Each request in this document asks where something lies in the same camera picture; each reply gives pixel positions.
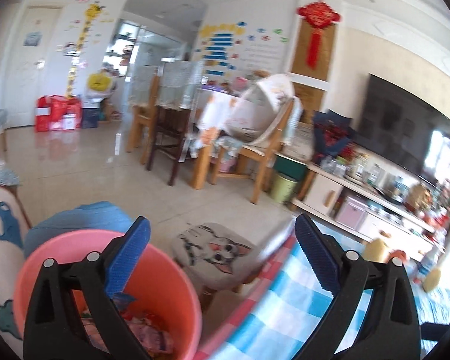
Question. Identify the white TV cabinet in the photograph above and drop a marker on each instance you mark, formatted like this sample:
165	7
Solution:
323	191

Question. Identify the yellow plastic bag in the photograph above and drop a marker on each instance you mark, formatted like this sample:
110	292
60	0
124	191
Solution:
100	82

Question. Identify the blue jeans knee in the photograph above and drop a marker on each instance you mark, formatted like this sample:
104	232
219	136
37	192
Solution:
98	215

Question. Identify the red apple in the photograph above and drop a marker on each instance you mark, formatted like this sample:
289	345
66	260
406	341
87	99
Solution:
398	257

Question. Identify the pink sofa cushion with appliques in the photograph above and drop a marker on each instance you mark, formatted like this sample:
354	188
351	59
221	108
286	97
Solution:
14	225

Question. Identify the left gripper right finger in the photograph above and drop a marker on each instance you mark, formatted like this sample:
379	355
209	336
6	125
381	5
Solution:
390	328

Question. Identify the green trash bin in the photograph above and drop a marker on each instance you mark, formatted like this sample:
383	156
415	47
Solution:
282	187

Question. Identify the red Chinese knot decoration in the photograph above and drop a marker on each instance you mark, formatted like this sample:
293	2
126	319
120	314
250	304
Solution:
319	15

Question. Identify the pink plastic bucket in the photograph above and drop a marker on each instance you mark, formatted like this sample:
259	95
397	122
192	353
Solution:
158	284

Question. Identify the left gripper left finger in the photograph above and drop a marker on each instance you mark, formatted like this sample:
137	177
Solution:
53	327

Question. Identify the black television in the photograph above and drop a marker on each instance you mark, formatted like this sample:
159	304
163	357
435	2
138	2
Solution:
399	126

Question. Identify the wooden chair with cover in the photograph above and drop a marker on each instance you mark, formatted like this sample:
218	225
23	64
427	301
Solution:
263	120

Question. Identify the wooden dining chair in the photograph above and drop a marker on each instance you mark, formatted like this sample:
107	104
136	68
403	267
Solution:
144	86

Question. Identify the cat print stool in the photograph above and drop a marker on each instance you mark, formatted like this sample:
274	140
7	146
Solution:
216	256

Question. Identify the red gift boxes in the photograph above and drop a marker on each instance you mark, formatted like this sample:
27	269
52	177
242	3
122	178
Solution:
57	113

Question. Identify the white yogurt bottle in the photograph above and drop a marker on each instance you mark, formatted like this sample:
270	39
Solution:
426	264

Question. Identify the dark wooden chair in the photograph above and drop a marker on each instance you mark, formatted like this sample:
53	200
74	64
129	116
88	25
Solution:
175	108

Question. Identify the pink storage box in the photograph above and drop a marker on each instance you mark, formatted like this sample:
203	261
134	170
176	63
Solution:
351	213

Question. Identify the giraffe height chart sticker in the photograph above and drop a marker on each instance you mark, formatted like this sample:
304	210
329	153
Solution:
93	11

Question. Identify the dark flower bouquet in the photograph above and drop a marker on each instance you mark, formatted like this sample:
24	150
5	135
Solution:
333	136

